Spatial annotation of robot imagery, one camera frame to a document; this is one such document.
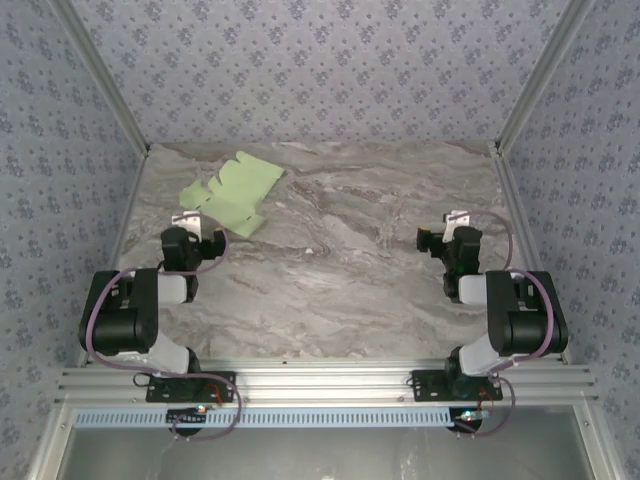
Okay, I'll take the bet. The grey metal panel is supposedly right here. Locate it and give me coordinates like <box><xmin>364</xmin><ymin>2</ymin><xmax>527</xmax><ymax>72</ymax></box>
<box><xmin>29</xmin><ymin>404</ymin><xmax>621</xmax><ymax>480</ymax></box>

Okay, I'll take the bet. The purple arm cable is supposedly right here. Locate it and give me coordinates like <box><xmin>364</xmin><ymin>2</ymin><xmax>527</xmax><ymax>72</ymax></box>
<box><xmin>447</xmin><ymin>209</ymin><xmax>559</xmax><ymax>441</ymax></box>
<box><xmin>83</xmin><ymin>212</ymin><xmax>242</xmax><ymax>444</ymax></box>

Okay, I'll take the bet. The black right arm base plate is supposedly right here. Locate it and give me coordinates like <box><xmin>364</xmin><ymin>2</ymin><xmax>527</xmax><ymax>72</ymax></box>
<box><xmin>410</xmin><ymin>369</ymin><xmax>504</xmax><ymax>403</ymax></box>

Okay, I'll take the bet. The aluminium table side rail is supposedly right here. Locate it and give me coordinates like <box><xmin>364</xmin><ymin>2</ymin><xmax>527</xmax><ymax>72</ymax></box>
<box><xmin>74</xmin><ymin>144</ymin><xmax>151</xmax><ymax>369</ymax></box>
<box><xmin>490</xmin><ymin>142</ymin><xmax>574</xmax><ymax>365</ymax></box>

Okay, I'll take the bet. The aluminium frame post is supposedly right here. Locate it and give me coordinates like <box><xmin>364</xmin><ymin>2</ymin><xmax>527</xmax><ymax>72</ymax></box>
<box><xmin>52</xmin><ymin>0</ymin><xmax>152</xmax><ymax>156</ymax></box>
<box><xmin>492</xmin><ymin>0</ymin><xmax>596</xmax><ymax>156</ymax></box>

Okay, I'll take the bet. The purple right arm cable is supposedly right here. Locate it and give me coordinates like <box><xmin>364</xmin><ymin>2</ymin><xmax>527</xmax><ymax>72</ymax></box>
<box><xmin>447</xmin><ymin>209</ymin><xmax>559</xmax><ymax>441</ymax></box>

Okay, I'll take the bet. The slotted white cable duct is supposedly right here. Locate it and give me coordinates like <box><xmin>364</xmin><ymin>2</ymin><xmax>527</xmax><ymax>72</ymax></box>
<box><xmin>72</xmin><ymin>405</ymin><xmax>484</xmax><ymax>430</ymax></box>

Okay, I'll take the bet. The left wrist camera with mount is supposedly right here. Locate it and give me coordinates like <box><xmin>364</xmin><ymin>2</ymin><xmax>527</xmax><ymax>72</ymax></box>
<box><xmin>171</xmin><ymin>211</ymin><xmax>204</xmax><ymax>236</ymax></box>

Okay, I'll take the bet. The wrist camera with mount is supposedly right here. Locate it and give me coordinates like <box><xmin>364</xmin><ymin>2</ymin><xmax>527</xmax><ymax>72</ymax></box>
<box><xmin>171</xmin><ymin>211</ymin><xmax>204</xmax><ymax>236</ymax></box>
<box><xmin>442</xmin><ymin>209</ymin><xmax>472</xmax><ymax>242</ymax></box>

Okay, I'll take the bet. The aluminium frame rail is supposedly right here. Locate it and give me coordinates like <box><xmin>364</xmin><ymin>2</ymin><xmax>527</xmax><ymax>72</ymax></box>
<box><xmin>54</xmin><ymin>357</ymin><xmax>599</xmax><ymax>404</ymax></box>

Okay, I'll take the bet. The light green paper box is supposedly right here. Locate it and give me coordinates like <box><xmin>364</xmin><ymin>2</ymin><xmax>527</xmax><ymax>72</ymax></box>
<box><xmin>178</xmin><ymin>151</ymin><xmax>286</xmax><ymax>240</ymax></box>

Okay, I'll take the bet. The black controller board with LEDs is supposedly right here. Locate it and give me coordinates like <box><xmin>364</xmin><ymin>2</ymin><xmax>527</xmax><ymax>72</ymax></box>
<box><xmin>167</xmin><ymin>405</ymin><xmax>209</xmax><ymax>427</ymax></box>
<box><xmin>451</xmin><ymin>408</ymin><xmax>487</xmax><ymax>432</ymax></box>

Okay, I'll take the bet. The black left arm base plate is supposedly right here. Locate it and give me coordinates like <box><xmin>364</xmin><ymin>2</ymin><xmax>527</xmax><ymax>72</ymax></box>
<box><xmin>145</xmin><ymin>372</ymin><xmax>237</xmax><ymax>404</ymax></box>

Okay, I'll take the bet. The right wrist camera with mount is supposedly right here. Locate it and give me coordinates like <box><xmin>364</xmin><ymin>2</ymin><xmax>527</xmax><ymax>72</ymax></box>
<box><xmin>442</xmin><ymin>209</ymin><xmax>472</xmax><ymax>242</ymax></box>

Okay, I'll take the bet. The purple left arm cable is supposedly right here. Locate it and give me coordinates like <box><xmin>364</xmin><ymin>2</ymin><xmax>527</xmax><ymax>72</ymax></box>
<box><xmin>83</xmin><ymin>212</ymin><xmax>242</xmax><ymax>444</ymax></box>

